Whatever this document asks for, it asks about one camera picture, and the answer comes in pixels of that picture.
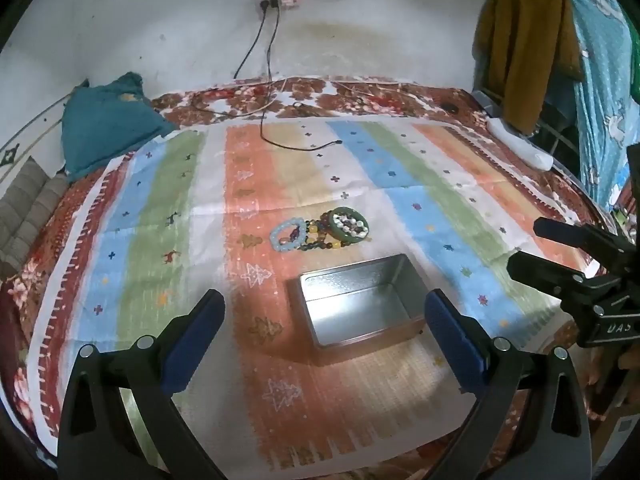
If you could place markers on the wall power strip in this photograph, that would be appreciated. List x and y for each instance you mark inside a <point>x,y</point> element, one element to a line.
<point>280,0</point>

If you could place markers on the small black round object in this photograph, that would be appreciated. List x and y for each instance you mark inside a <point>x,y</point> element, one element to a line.
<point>451,108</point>

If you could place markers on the red floral bedsheet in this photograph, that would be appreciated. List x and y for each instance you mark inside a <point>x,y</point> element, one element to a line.
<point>350,97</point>

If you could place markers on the silver metal tin box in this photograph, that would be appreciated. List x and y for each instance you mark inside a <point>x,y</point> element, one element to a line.
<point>360,312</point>

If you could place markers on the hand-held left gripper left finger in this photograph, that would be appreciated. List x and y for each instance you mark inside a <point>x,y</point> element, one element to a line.
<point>192,345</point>

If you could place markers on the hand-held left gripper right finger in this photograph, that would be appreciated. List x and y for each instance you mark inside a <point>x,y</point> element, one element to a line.
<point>452,340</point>

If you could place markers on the blue printed cloth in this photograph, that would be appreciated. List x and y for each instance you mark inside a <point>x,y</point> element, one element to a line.
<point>600,85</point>

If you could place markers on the grey folded quilt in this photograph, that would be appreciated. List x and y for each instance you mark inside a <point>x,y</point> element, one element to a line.
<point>27,205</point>

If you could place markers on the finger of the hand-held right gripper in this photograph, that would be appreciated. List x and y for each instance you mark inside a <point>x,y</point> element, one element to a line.
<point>545,272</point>
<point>580,236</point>

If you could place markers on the white power strip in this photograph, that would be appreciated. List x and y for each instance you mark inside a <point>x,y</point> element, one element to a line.
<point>520,145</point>

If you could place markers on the brown hanging garment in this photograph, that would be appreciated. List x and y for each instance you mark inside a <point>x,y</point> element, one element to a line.
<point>525,35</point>

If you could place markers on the green jade bangle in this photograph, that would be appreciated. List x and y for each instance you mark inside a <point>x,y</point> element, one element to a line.
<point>354,240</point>

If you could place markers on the striped colourful blanket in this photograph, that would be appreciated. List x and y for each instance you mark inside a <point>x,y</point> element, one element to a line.
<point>210,200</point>

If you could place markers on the teal pillow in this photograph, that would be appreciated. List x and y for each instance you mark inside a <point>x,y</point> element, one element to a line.
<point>107,120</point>

